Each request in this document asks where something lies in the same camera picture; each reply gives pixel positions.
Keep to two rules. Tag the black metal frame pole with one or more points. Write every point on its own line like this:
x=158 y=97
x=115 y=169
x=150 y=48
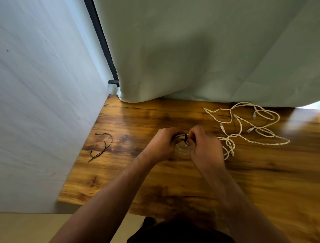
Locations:
x=101 y=37

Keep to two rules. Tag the person's left forearm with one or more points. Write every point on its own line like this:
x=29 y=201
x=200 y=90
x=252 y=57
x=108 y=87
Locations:
x=107 y=202

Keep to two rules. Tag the white curtain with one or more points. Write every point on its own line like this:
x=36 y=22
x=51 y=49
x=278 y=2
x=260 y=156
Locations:
x=200 y=50

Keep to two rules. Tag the person's dark clothing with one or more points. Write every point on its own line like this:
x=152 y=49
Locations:
x=180 y=231

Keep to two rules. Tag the person's right fingers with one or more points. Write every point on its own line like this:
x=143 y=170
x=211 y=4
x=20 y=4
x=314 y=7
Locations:
x=193 y=136

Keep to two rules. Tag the person's left fingers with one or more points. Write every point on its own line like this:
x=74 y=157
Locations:
x=176 y=136

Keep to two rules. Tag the person's right hand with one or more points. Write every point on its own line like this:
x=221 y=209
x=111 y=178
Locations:
x=207 y=150

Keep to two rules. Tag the person's left hand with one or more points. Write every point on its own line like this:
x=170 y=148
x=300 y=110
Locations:
x=160 y=145

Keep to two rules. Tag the person's right forearm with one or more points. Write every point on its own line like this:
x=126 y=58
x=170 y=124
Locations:
x=240 y=207

